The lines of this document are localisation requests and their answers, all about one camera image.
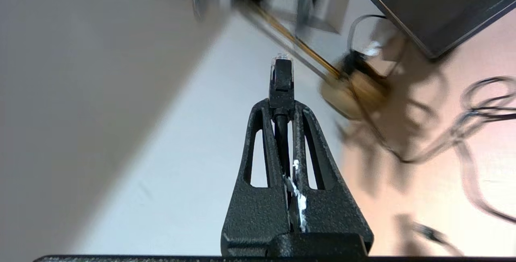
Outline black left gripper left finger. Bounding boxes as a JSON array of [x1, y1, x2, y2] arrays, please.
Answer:
[[221, 99, 290, 255]]

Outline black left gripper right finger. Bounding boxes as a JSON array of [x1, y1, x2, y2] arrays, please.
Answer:
[[290, 102, 374, 255]]

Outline black ethernet cable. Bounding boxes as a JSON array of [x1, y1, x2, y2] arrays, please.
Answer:
[[268, 54, 295, 182]]

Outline brass desk lamp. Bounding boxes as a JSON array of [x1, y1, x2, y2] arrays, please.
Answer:
[[165, 0, 391, 121]]

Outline black block on lamp base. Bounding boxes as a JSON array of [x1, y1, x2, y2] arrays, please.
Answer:
[[343, 50, 388, 86]]

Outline black lamp power cord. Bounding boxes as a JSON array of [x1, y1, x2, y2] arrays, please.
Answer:
[[341, 14, 516, 254]]

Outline black bag gold handle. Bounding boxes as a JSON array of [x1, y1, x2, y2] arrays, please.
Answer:
[[347, 0, 516, 59]]

